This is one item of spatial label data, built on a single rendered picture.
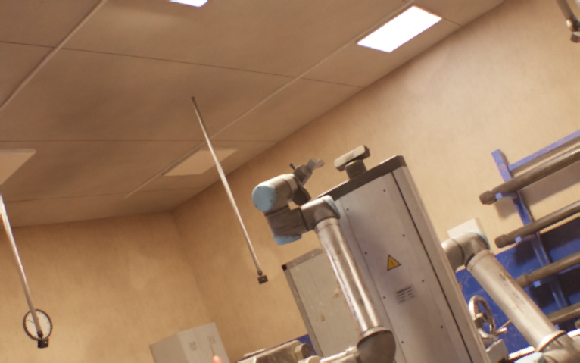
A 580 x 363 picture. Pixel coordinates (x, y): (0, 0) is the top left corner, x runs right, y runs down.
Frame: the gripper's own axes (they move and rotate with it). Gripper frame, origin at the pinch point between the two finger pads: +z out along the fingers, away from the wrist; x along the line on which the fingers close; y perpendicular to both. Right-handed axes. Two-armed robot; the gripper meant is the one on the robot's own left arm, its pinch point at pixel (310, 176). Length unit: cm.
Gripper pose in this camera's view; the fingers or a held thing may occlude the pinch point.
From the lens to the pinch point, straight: 255.3
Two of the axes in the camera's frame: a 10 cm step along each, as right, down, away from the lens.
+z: 5.2, -2.2, 8.3
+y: -7.0, -6.7, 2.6
